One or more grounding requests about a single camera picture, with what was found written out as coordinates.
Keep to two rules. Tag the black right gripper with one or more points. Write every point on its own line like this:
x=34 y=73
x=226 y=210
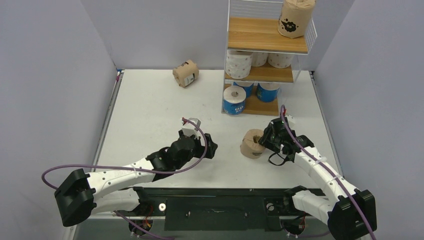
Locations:
x=269 y=136

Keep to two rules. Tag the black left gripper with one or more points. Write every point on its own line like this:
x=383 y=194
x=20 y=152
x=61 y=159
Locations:
x=201 y=149

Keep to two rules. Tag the brown paper roll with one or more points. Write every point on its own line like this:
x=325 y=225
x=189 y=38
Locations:
x=294 y=17
x=186 y=73
x=250 y=146

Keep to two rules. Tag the blue paper roll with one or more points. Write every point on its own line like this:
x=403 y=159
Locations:
x=247 y=86
x=267 y=92
x=234 y=100

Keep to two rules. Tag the floral white paper roll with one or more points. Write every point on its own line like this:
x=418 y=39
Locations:
x=238 y=63
x=280 y=60
x=259 y=59

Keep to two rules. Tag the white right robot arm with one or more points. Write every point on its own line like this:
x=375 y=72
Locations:
x=349 y=213

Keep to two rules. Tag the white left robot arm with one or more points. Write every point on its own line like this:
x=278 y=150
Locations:
x=82 y=193

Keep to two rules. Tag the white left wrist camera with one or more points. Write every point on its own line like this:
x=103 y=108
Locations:
x=190 y=127

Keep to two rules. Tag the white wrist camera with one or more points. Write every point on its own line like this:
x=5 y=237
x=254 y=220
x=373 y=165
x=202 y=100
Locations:
x=190 y=127
x=291 y=121

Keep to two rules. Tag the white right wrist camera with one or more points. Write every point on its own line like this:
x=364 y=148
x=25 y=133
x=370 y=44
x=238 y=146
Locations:
x=291 y=121

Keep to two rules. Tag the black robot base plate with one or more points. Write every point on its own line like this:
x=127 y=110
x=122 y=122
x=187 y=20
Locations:
x=215 y=209

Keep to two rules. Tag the white wire wooden shelf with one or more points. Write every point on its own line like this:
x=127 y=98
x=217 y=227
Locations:
x=252 y=28

